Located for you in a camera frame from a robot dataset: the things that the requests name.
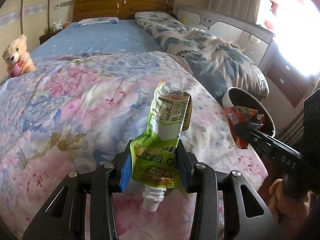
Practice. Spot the wooden headboard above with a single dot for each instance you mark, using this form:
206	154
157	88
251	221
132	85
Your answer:
122	9

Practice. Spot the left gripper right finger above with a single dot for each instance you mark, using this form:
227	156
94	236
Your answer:
227	206

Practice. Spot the blue white patterned duvet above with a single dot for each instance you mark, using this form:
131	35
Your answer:
214	62

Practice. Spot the green drink pouch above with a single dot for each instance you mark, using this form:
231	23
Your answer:
153	153

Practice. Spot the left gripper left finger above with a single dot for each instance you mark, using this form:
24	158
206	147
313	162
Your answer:
62	216

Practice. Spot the right hand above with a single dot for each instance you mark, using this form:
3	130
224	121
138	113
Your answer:
295	210

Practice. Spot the beige teddy bear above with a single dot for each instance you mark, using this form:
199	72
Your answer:
17	58

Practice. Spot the white bunny plush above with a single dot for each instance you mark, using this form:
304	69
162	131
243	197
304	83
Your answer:
57	25

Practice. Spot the orange printed snack wrapper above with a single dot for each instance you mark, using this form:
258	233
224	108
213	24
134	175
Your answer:
243	115

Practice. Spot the cream sliding wardrobe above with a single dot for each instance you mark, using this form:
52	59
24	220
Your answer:
27	17

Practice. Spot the pink floral quilt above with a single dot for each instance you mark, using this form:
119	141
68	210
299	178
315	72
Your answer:
77	112

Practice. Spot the grey bed guard rail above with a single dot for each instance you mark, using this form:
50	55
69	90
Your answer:
251	39

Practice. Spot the red white dresser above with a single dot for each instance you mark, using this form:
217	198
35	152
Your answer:
287	90

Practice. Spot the dark wooden nightstand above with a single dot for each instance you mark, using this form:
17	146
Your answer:
47	36

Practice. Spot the blue bed sheet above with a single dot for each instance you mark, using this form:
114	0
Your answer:
124	37

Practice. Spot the white blue pillow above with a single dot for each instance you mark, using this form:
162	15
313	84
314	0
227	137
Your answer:
97	21

